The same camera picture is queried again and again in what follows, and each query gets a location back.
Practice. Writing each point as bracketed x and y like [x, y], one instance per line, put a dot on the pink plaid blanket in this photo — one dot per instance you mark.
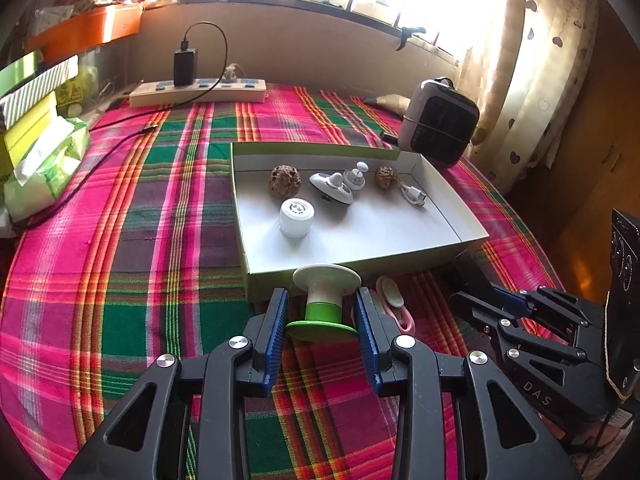
[125, 260]

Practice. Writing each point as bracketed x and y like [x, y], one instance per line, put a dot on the white round cap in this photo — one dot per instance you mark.
[296, 220]

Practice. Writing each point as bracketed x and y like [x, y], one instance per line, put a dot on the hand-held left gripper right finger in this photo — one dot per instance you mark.
[365, 340]

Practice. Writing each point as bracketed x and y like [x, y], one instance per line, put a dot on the white plug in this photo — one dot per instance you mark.
[231, 74]

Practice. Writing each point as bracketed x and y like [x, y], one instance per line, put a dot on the beige pillow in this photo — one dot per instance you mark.
[392, 104]

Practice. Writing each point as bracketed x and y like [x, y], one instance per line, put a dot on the green and white suction holder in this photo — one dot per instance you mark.
[322, 305]

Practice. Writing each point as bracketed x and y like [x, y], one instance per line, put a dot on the cream power strip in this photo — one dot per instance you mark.
[200, 92]

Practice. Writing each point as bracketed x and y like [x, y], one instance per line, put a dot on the yellow-green boxes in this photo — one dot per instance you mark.
[25, 130]

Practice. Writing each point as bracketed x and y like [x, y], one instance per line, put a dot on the white knob suction hook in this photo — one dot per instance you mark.
[356, 176]

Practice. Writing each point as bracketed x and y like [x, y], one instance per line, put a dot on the grey fan heater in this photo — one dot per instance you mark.
[440, 122]

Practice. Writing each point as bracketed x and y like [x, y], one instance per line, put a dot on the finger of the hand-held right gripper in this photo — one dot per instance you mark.
[530, 360]
[515, 302]

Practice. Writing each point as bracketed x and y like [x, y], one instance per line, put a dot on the heart print curtain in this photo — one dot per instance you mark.
[530, 60]

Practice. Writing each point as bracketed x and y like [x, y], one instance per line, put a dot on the black window clip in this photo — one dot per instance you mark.
[407, 35]

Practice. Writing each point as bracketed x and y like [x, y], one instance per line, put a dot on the black charger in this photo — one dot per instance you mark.
[185, 67]

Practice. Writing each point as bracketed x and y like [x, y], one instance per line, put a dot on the green and white cardboard box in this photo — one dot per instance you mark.
[375, 230]

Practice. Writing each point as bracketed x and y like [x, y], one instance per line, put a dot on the orange box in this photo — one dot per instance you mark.
[95, 27]

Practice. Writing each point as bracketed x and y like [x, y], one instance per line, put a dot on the yellow-green jar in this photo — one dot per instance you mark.
[75, 92]

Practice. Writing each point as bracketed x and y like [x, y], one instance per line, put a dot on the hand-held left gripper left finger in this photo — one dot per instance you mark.
[277, 340]

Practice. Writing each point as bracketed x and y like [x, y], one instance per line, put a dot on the brown walnut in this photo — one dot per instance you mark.
[285, 182]
[386, 178]

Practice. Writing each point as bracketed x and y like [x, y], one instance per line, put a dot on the white and grey gadget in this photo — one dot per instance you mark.
[332, 187]

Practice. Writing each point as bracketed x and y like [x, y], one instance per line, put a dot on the green tissue pack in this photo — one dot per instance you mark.
[50, 165]

